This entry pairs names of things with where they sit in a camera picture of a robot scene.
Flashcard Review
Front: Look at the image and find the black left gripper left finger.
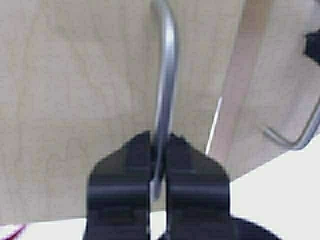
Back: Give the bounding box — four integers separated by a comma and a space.
83, 131, 151, 240

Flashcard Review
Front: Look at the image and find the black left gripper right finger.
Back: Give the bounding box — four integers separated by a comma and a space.
156, 134, 279, 240

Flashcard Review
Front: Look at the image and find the door handle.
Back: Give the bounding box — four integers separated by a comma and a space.
262, 98, 320, 151
150, 0, 180, 201

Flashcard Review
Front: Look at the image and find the cabinet door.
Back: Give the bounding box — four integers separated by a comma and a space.
0, 0, 247, 225
209, 0, 320, 180

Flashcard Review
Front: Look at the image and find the black cooking pot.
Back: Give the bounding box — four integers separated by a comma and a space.
303, 29, 320, 65

